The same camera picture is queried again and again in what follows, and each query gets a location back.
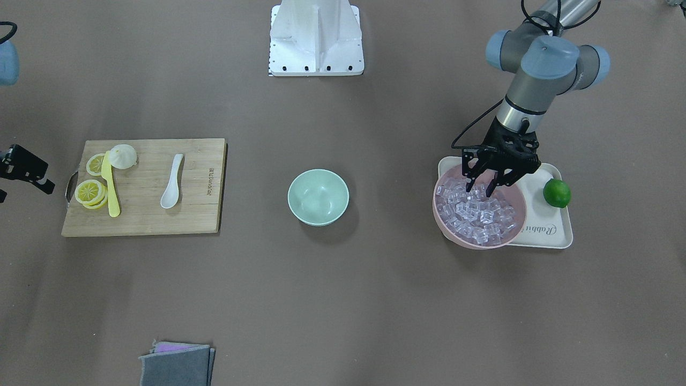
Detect cream rabbit tray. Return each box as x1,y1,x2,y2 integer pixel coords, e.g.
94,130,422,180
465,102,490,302
432,157,573,250

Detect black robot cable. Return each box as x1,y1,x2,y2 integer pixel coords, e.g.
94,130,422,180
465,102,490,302
451,0,563,151

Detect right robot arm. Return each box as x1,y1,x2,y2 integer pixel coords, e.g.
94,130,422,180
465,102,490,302
1,20,55,195

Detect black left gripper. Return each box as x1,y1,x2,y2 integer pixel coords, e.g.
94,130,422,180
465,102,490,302
461,118,541,197

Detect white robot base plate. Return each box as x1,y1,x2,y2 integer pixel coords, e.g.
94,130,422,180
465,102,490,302
268,1,365,77

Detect white ceramic spoon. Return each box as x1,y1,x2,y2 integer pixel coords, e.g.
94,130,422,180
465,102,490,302
160,153,184,209

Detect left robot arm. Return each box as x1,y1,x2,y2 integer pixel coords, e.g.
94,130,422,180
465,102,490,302
460,1,611,196

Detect upper lemon slices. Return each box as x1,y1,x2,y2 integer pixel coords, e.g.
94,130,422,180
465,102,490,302
74,179,108,210

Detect green lime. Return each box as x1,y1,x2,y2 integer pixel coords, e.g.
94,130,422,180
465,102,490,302
542,179,572,209

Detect bamboo cutting board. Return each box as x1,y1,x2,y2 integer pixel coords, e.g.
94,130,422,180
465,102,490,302
62,138,227,237

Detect clear ice cube pile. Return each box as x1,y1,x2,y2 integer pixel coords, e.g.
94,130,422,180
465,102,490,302
432,176,523,249

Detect grey folded cloth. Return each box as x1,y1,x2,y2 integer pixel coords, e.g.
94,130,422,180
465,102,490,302
139,340,216,385

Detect pink bowl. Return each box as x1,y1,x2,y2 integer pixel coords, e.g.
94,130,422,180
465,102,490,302
432,165,527,250

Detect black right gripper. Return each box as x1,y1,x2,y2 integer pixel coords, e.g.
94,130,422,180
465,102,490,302
1,144,56,195

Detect white steamed bun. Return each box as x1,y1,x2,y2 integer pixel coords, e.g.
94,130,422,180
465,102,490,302
108,144,138,169

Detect yellow plastic knife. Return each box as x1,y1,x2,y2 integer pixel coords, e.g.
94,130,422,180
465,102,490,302
101,151,121,218

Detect mint green bowl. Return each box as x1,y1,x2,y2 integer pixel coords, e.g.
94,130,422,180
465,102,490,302
287,169,350,227

